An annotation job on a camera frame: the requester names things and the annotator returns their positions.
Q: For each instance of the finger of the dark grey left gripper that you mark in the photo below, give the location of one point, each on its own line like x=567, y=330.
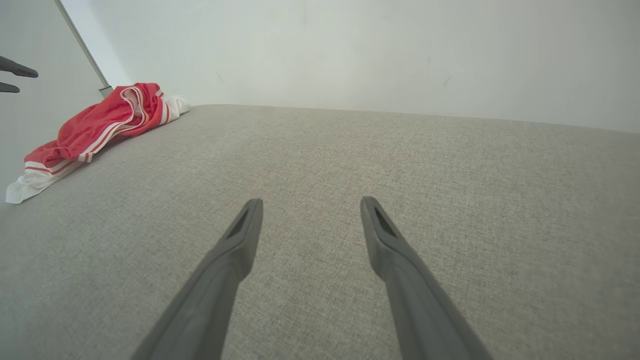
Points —
x=17, y=68
x=9, y=88

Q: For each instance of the grey wall corner trim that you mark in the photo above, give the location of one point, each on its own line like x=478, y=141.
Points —
x=82, y=50

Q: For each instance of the red white basketball jersey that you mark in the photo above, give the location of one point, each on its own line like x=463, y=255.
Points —
x=105, y=122

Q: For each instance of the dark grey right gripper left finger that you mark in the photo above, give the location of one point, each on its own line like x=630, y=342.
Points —
x=215, y=290

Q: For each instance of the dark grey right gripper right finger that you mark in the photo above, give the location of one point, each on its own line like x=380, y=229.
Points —
x=415, y=295

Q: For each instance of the grey fabric sofa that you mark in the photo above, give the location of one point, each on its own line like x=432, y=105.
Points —
x=350, y=210

